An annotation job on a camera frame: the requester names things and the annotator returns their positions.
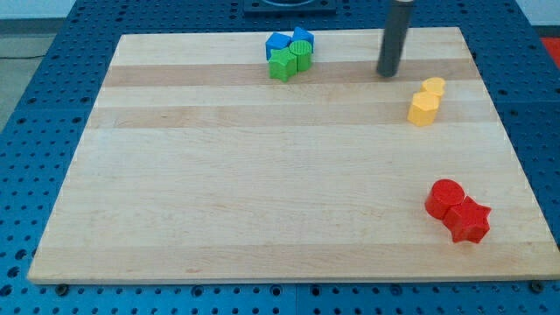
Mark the yellow hexagon block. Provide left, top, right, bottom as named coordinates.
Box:
left=407, top=92, right=440, bottom=127

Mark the yellow heart block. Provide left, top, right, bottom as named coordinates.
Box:
left=420, top=77, right=446, bottom=98

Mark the wooden board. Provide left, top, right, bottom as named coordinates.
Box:
left=28, top=27, right=559, bottom=284

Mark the green star block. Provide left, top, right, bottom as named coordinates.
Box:
left=268, top=47, right=297, bottom=82

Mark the green cylinder block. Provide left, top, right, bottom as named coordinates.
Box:
left=289, top=40, right=313, bottom=72

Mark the blue cube block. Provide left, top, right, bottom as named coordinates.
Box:
left=265, top=32, right=291, bottom=60

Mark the blue angular block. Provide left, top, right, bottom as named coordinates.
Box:
left=291, top=26, right=315, bottom=52

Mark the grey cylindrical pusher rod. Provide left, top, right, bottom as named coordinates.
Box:
left=376, top=0, right=415, bottom=78

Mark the red cylinder block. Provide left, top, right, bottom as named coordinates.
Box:
left=424, top=178, right=466, bottom=220

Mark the red star block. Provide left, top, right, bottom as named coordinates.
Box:
left=443, top=196, right=492, bottom=243

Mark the blue perforated table plate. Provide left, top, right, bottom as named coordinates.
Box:
left=1, top=0, right=559, bottom=314

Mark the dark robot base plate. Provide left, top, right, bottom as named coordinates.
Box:
left=241, top=0, right=337, bottom=17

